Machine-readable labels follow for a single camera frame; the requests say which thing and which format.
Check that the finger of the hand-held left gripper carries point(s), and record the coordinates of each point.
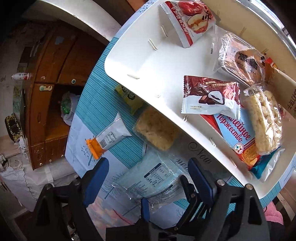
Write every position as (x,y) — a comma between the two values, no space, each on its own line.
(145,209)
(189,194)

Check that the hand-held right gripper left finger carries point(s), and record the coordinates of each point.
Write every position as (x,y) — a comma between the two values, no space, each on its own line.
(97,183)

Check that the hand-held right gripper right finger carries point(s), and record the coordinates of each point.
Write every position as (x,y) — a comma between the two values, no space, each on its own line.
(201,183)

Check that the blue red cookie packet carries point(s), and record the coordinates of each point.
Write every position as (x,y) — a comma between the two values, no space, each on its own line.
(233,137)

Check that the maroon white chocolate pie packet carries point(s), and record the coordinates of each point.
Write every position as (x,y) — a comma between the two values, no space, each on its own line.
(208,103)

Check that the clear puffed snack packet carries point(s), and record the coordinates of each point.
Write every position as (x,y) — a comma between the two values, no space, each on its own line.
(263,120)

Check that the white plastic bin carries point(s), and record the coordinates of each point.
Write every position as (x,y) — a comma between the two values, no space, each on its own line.
(166,69)

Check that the small black and red packet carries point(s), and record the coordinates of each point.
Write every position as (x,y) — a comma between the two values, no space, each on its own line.
(242,60)

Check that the red white apple print packet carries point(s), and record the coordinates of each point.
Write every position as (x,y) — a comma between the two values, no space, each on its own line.
(185,25)

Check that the orange white snack packet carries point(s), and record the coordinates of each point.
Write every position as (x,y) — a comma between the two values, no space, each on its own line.
(111,137)

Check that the clear rice cracker packet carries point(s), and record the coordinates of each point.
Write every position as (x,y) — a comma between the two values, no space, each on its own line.
(155,132)

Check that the white ruffled cloth cover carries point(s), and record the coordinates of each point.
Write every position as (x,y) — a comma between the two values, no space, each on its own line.
(23,178)

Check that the pink cloth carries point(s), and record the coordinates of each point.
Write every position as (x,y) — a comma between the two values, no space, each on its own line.
(274,213)

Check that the blue tree print tablecloth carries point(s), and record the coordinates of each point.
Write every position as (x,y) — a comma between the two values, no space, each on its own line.
(104,104)

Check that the green plastic bag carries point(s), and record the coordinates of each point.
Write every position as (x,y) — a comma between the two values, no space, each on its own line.
(68,107)

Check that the green yellow small packet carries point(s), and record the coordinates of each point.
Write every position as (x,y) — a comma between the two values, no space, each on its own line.
(128,97)

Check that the dark gold patterned box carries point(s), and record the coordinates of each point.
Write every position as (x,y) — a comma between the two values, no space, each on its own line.
(12,127)

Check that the cream child safety lock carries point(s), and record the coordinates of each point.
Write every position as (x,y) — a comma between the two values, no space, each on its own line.
(45,88)

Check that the beige cardboard box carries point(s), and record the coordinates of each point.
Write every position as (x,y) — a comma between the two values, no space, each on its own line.
(290,95)

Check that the white bottle red label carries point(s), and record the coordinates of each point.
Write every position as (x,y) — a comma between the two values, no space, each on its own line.
(22,76)

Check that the wooden desk with drawers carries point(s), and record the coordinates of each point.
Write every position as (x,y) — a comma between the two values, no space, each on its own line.
(53,58)

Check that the white column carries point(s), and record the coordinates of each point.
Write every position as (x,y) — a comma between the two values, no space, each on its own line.
(92,14)

